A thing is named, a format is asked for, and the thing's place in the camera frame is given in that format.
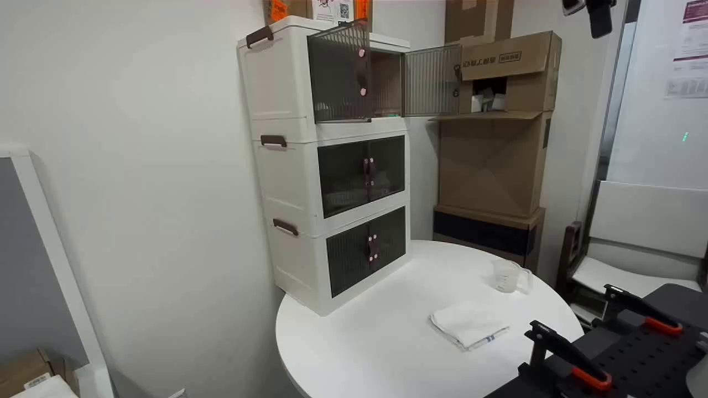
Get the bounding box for smoked cabinet door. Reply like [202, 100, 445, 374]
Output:
[404, 45, 461, 118]
[307, 21, 371, 124]

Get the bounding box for orange white box on cabinet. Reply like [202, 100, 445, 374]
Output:
[264, 0, 373, 27]

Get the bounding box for middle smoked cabinet doors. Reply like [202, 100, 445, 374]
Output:
[318, 134, 404, 217]

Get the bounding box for white whiteboard panel right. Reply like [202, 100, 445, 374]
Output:
[570, 0, 708, 296]

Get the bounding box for white framed grey panel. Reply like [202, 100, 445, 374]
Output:
[0, 147, 117, 398]

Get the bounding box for paper poster on wall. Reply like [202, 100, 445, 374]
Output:
[665, 0, 708, 100]

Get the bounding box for black orange clamp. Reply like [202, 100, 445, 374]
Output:
[526, 321, 612, 391]
[602, 282, 683, 338]

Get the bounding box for black box under cardboard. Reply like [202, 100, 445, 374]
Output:
[433, 207, 545, 270]

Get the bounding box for smoked cabinet doors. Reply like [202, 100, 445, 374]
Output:
[318, 134, 404, 217]
[327, 207, 408, 296]

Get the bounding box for white stacked storage cabinet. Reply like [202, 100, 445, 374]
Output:
[237, 16, 409, 313]

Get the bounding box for near black orange clamp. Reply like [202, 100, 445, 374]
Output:
[526, 321, 612, 391]

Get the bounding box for bottom smoked cabinet doors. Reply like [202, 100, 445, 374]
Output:
[327, 207, 408, 296]

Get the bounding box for cardboard box lower left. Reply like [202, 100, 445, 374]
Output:
[0, 346, 79, 398]

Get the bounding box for far black orange clamp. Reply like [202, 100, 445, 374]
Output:
[602, 282, 683, 338]

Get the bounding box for folded white cloth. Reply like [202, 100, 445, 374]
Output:
[429, 302, 509, 351]

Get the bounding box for top tall cardboard box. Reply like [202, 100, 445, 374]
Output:
[445, 0, 516, 42]

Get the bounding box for upper brown cardboard box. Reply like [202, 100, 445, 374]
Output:
[453, 30, 561, 113]

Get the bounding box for large brown cardboard box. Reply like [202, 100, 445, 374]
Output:
[439, 113, 550, 218]

